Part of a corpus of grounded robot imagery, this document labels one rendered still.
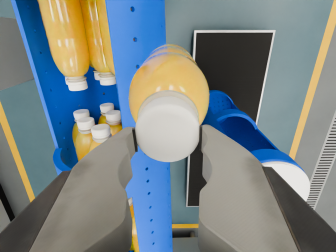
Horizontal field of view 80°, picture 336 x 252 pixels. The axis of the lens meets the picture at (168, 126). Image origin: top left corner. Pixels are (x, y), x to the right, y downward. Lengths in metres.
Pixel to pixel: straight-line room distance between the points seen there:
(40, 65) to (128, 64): 0.25
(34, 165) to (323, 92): 2.54
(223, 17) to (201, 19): 0.15
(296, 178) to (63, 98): 0.74
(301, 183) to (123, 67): 0.67
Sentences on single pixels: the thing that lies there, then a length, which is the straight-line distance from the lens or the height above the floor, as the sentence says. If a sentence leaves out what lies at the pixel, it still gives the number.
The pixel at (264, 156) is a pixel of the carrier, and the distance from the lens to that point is 0.73.
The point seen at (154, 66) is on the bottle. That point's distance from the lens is 0.16.
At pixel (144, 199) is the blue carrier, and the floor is 1.21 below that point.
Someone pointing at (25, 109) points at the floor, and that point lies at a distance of 2.00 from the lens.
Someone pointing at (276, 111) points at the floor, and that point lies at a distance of 1.89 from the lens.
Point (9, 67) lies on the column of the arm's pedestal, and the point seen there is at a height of 0.58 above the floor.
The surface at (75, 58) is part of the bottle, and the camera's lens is 0.45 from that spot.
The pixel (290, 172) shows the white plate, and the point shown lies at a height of 1.04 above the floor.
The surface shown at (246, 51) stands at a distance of 1.50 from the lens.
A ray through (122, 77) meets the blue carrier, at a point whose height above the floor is 1.22.
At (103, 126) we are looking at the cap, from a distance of 0.45.
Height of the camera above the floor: 1.55
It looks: 66 degrees down
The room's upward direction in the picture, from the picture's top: 178 degrees clockwise
